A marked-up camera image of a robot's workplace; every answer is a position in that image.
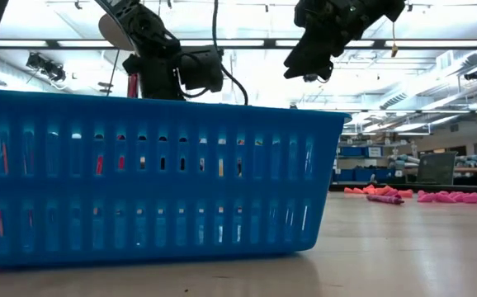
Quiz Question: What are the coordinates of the red desk lamp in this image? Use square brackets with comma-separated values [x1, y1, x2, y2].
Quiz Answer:
[97, 13, 140, 100]

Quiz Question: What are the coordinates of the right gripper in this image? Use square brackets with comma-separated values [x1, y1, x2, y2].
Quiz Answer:
[283, 0, 384, 80]

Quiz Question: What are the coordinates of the blue plastic basket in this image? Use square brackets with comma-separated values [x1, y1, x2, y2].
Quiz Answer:
[0, 87, 352, 268]

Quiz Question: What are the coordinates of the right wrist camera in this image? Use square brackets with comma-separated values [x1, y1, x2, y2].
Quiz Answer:
[303, 72, 333, 83]

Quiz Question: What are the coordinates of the black ceiling spotlight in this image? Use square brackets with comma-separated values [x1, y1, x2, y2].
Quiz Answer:
[26, 52, 67, 83]

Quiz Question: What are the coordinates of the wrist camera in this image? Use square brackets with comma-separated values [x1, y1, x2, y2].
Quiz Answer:
[303, 72, 333, 83]
[178, 45, 225, 94]

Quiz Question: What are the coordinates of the dark green board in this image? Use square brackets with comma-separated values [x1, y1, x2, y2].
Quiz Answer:
[416, 151, 458, 186]

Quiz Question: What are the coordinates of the hanging yellow cord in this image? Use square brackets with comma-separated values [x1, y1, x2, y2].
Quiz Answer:
[390, 20, 400, 59]

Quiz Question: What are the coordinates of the blue storage bin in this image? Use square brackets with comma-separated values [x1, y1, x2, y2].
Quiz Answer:
[333, 167, 392, 183]
[338, 146, 366, 158]

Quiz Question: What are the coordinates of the gray ventilation duct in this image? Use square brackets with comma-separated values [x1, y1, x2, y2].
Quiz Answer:
[380, 49, 477, 111]

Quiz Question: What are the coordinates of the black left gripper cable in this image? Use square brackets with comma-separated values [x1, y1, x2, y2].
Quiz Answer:
[210, 0, 250, 106]

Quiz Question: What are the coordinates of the pile of pink screws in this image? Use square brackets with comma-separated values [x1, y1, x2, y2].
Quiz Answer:
[366, 194, 405, 205]

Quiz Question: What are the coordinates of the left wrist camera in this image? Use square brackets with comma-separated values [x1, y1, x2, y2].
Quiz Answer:
[178, 45, 225, 94]

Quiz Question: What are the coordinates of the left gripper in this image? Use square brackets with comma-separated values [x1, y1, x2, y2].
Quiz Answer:
[121, 51, 182, 102]

